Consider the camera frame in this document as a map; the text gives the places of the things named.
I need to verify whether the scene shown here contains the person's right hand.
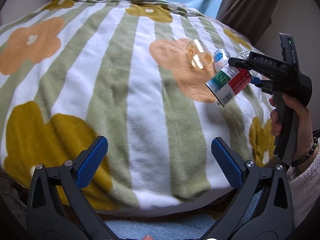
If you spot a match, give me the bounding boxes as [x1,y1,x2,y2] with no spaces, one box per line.
[270,94,314,161]

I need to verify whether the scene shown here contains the dark bead bracelet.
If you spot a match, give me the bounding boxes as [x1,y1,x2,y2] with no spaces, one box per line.
[290,135,320,169]

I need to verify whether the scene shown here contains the flower striped fleece blanket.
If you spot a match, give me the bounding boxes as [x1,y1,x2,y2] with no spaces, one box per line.
[1,0,274,216]

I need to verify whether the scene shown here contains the right brown curtain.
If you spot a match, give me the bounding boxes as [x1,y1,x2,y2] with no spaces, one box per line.
[216,0,279,45]

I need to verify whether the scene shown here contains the light blue floor rug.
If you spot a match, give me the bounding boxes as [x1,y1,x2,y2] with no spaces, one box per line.
[103,189,263,240]

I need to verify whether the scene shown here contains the red green white labelled bottle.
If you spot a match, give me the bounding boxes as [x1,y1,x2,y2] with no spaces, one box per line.
[206,64,252,107]

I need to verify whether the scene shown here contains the fluffy white sleeve forearm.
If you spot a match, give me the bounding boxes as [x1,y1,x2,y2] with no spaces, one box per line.
[287,152,319,227]

